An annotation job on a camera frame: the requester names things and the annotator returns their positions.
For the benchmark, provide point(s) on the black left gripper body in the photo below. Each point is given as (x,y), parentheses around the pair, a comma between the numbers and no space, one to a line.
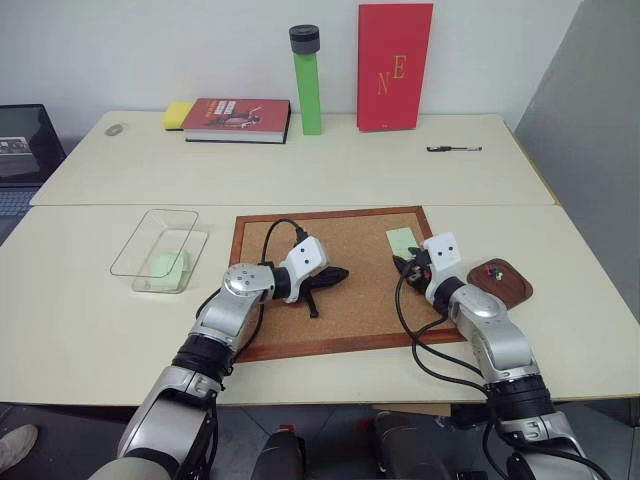
(320,284)

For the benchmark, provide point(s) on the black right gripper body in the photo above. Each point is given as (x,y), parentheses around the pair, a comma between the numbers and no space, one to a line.
(419,278)

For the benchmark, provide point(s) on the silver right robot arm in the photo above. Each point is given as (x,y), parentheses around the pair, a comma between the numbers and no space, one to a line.
(492,325)

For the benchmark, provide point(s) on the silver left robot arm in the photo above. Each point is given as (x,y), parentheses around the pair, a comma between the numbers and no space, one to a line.
(235,310)

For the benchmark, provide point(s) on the single green sticky note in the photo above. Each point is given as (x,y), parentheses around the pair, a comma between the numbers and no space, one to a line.
(400,241)

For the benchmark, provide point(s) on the dark wooden tray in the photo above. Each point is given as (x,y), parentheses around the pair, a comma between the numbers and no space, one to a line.
(505,292)

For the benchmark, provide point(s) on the clear plastic box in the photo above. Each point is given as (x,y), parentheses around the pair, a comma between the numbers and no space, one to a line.
(150,235)

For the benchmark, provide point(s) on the black pen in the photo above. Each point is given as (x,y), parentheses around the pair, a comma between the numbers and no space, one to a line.
(452,148)

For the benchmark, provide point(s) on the stack of green sticky notes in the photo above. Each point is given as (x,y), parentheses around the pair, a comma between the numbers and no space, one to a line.
(167,269)

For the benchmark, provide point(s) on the dark rounded shape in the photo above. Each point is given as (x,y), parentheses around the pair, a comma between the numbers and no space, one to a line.
(405,450)
(280,457)

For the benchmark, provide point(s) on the tall red book gold letters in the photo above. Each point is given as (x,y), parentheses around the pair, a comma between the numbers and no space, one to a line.
(392,95)

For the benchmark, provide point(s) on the green tube with grey cap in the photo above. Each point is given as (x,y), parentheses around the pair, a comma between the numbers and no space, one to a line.
(310,90)

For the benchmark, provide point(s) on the red book with photo cover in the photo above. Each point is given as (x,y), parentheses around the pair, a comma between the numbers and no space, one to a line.
(235,117)

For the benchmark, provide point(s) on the grey partition panel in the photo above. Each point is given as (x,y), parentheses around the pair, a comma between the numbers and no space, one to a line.
(585,150)

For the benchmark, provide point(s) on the yellow sponge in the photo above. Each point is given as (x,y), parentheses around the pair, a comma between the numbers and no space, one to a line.
(175,115)

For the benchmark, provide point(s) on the small grey oval object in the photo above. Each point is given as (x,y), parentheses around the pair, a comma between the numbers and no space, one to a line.
(114,130)

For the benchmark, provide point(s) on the dark laptop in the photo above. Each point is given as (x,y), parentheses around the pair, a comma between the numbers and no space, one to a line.
(25,145)

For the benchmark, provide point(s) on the beige shoe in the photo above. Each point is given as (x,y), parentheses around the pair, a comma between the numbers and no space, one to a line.
(17,445)

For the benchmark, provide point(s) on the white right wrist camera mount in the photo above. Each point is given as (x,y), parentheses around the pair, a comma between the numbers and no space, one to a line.
(444,256)

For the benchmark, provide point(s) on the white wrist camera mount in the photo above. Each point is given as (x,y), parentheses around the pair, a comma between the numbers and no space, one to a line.
(444,256)
(306,259)

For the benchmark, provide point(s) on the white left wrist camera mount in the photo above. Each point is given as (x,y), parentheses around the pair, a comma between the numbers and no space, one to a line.
(306,259)

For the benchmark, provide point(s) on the cork board with wooden frame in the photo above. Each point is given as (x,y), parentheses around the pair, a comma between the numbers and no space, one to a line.
(350,320)

